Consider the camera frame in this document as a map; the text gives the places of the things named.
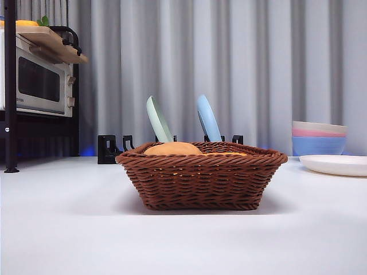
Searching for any brown potato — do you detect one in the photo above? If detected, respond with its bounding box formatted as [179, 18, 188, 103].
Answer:
[143, 142, 203, 156]

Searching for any orange corn cob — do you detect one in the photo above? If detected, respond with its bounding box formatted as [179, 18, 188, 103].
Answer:
[154, 151, 249, 177]

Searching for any brown wicker basket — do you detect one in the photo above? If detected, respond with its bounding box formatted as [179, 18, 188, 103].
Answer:
[115, 141, 288, 211]

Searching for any pale green plate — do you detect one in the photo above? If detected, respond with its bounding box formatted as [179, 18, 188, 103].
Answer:
[146, 96, 175, 143]

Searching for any pale blue plate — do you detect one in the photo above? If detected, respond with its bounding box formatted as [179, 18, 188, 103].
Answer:
[196, 93, 223, 143]

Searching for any black dish rack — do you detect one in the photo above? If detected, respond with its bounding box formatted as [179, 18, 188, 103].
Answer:
[97, 133, 245, 164]

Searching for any grey curtain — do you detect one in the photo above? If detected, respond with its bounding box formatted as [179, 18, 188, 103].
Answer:
[11, 0, 367, 158]

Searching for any pink bowl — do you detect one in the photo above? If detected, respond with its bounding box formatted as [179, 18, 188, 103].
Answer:
[292, 127, 348, 138]

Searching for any blue bowl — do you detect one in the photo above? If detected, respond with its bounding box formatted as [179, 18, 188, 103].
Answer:
[291, 135, 348, 157]

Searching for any cream bowl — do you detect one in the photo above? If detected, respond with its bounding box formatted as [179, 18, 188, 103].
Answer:
[292, 120, 349, 137]

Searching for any white plate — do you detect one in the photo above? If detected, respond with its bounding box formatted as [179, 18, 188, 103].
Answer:
[299, 154, 367, 177]

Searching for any wooden cutting board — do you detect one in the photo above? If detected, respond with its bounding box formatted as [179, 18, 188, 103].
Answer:
[16, 26, 89, 64]

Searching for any yellow toy fruit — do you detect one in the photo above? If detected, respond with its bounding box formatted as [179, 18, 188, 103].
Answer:
[15, 19, 40, 28]

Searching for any black curved handle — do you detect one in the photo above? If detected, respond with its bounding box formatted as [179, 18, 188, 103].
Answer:
[50, 25, 83, 57]

